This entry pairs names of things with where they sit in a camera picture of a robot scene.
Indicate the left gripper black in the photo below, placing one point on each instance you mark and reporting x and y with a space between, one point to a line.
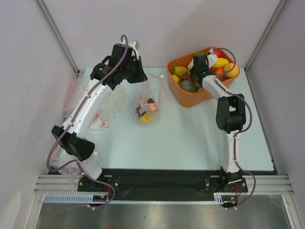
141 76

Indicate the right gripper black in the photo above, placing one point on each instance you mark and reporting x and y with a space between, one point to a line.
198 69

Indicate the cauliflower toy white green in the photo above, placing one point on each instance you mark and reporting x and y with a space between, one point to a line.
190 67

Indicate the yellow mango toy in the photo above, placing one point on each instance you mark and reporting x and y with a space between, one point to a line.
220 63

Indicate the clear zip top bag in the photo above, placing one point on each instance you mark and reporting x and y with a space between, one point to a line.
146 93

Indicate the dark chestnut toy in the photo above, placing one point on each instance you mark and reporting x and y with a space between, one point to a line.
139 111

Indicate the pink peach toy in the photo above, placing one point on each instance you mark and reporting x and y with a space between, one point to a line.
152 105

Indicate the yellow lemon toy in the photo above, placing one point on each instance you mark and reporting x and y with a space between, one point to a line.
146 118

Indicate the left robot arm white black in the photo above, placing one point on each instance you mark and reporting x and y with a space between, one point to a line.
71 136

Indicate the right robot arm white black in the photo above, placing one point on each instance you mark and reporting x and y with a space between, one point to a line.
230 116

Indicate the orange plastic food bin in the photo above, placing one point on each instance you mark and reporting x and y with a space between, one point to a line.
189 99

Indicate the pile of spare zip bags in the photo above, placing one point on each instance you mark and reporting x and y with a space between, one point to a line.
108 110

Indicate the red grape bunch toy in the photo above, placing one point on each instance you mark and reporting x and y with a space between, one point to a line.
186 77

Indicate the orange tangerine toy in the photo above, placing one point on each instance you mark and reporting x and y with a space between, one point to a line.
219 72

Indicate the papaya toy yellow green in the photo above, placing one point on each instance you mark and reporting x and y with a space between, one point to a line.
179 70

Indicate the red strawberry toy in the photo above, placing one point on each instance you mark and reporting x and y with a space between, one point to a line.
218 53

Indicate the green cantaloupe toy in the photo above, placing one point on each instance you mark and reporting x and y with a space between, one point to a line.
188 86

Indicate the yellow peach toy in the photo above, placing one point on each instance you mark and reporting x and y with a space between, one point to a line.
232 70

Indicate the right aluminium frame post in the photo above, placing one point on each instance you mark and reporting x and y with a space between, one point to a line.
276 14

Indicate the aluminium frame post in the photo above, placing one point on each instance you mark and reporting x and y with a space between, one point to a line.
57 35
276 14

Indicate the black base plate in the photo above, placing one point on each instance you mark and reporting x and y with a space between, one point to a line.
164 183

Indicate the left aluminium frame post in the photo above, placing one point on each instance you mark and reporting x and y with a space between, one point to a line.
57 35

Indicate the white cable duct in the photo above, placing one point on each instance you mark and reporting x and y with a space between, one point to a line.
99 199

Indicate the aluminium front rail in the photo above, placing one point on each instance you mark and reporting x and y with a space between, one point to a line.
265 185

